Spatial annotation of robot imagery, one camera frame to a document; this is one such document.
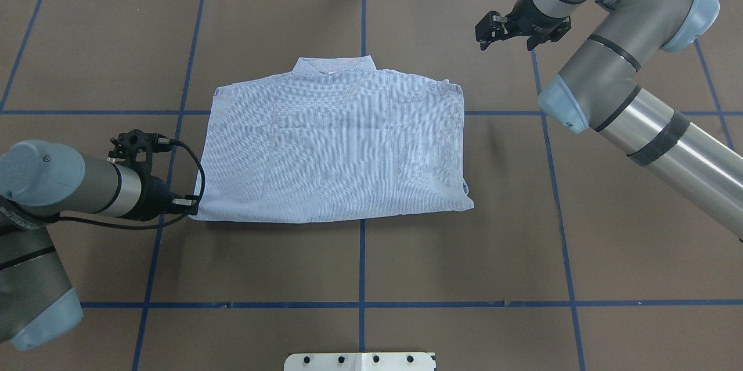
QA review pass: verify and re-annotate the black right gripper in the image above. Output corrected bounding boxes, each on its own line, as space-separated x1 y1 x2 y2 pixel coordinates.
475 0 572 51

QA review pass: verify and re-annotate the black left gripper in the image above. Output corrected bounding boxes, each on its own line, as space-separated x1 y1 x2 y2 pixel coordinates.
135 176 201 221

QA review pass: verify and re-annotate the light blue striped shirt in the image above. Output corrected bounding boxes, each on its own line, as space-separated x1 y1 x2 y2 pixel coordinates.
193 56 474 224

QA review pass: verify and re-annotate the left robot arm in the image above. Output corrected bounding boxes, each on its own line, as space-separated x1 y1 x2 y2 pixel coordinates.
1 129 204 351

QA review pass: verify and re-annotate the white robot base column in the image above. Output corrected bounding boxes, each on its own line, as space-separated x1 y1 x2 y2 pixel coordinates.
283 352 437 370

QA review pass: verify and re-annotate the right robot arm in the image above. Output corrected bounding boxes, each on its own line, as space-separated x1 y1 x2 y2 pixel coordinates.
475 0 742 238

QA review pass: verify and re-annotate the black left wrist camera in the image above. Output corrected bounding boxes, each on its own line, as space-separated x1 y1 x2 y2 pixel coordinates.
108 129 175 177

